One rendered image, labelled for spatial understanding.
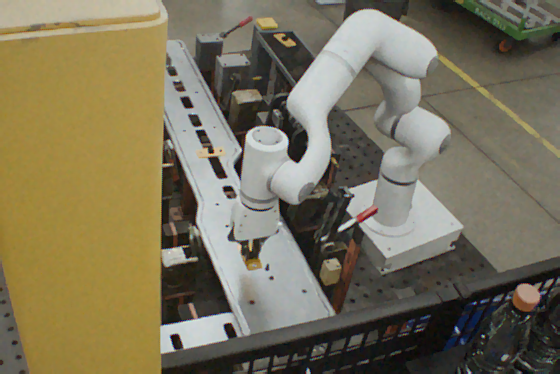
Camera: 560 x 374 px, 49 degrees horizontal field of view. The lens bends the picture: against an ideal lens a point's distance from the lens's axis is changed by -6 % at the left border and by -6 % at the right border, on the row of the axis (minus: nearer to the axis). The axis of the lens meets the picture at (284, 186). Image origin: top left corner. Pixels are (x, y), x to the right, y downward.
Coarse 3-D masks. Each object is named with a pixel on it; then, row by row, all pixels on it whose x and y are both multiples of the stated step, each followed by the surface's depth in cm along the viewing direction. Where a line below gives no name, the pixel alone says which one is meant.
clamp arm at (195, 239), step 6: (192, 228) 145; (192, 234) 144; (198, 234) 145; (192, 240) 144; (198, 240) 145; (192, 246) 146; (198, 246) 146; (192, 252) 151; (198, 252) 148; (204, 264) 151; (204, 270) 152
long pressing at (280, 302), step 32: (192, 64) 223; (192, 96) 208; (192, 128) 194; (224, 128) 197; (192, 160) 183; (224, 160) 185; (192, 192) 174; (224, 224) 164; (224, 256) 156; (288, 256) 159; (224, 288) 148; (256, 288) 149; (288, 288) 151; (320, 288) 152; (256, 320) 142; (288, 320) 143
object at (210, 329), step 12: (228, 312) 143; (180, 324) 138; (192, 324) 139; (204, 324) 139; (216, 324) 140; (168, 336) 135; (192, 336) 136; (204, 336) 137; (216, 336) 137; (168, 348) 133
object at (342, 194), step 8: (328, 192) 146; (336, 192) 148; (344, 192) 147; (328, 200) 146; (336, 200) 149; (344, 200) 146; (336, 208) 151; (344, 208) 148; (328, 216) 152; (336, 216) 149; (328, 224) 154; (336, 224) 151; (320, 232) 155; (328, 232) 152; (336, 232) 153; (328, 240) 153; (320, 248) 155
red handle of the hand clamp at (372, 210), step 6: (366, 210) 155; (372, 210) 154; (360, 216) 154; (366, 216) 154; (348, 222) 155; (354, 222) 155; (360, 222) 155; (342, 228) 155; (348, 228) 155; (336, 234) 155
